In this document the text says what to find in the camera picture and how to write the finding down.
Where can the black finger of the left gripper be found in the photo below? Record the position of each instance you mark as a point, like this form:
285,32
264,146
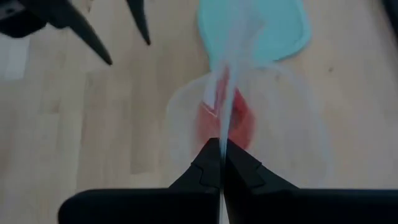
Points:
77,28
139,15

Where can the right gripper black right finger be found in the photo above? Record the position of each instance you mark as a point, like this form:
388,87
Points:
242,174

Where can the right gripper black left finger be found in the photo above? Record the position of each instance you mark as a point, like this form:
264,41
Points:
208,171

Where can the red elastic bandage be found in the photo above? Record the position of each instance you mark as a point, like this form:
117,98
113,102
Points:
242,124

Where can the clear plastic food container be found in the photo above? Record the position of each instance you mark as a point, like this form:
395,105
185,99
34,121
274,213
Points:
295,124

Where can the light blue container lid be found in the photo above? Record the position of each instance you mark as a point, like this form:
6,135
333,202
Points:
280,31

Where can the black aluminium table frame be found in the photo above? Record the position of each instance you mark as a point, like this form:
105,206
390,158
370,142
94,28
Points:
393,12

